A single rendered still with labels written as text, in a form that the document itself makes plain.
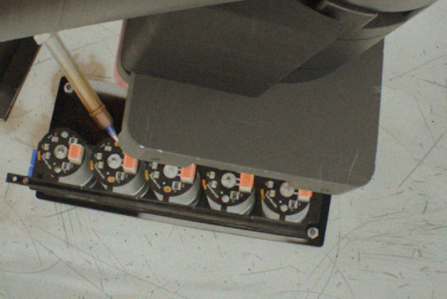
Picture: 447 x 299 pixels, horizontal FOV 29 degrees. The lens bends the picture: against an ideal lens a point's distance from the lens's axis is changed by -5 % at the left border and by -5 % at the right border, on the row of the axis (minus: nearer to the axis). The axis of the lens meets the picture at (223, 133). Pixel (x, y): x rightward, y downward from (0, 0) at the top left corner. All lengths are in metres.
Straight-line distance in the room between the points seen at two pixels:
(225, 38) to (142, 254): 0.32
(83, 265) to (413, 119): 0.20
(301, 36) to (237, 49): 0.02
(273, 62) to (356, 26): 0.02
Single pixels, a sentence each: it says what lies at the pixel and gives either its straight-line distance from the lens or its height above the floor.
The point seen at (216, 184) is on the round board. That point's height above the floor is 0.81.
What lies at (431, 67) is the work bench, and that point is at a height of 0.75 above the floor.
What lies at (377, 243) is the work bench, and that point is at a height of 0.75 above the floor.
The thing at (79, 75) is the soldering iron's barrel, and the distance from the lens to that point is 0.44.
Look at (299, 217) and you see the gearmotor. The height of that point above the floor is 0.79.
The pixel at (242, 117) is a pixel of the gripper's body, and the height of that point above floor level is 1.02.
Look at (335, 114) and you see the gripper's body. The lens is 0.23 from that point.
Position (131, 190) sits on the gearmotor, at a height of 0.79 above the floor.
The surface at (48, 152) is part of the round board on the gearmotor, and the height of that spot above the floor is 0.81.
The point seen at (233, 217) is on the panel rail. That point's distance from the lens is 0.43.
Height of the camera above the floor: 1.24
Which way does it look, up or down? 75 degrees down
